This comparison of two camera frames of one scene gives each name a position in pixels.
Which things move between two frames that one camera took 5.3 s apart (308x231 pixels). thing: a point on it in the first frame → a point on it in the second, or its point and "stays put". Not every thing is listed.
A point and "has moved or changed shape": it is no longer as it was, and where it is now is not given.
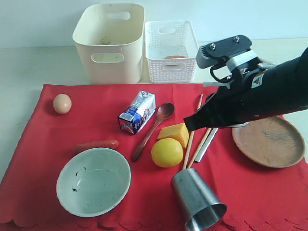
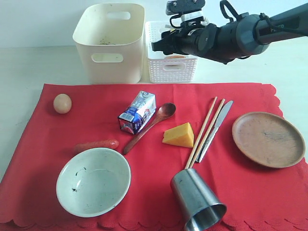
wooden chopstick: [198, 148] stays put
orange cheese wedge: [178, 131] has moved or changed shape
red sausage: [111, 143] stays put
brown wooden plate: [273, 142] stays put
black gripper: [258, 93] → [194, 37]
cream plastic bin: [109, 37] stays put
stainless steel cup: [200, 208] stays put
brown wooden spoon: [164, 111] → [166, 110]
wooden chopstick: [191, 137] → [201, 133]
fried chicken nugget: [174, 57] stays put
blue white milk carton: [138, 111] stays put
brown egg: [62, 103] stays put
